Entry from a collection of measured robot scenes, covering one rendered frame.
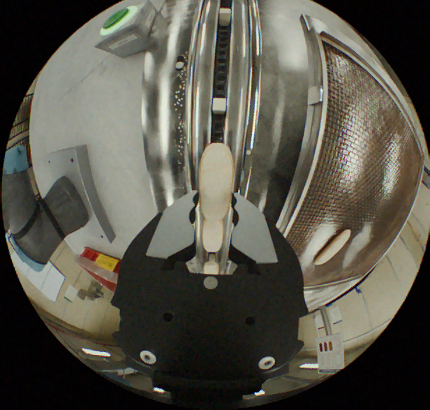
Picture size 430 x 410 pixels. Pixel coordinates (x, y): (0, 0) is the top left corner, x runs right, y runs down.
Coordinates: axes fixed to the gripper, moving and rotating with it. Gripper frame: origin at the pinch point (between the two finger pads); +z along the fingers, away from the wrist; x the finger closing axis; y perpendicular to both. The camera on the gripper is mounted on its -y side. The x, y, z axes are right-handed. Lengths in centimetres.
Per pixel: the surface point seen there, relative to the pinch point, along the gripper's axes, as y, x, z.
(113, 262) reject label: 35, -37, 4
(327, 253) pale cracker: 9.5, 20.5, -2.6
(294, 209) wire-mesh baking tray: 1.2, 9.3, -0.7
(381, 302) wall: 188, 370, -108
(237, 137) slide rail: -5.4, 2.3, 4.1
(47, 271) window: 228, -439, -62
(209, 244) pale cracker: 12.4, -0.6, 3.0
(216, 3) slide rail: -27.8, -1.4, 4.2
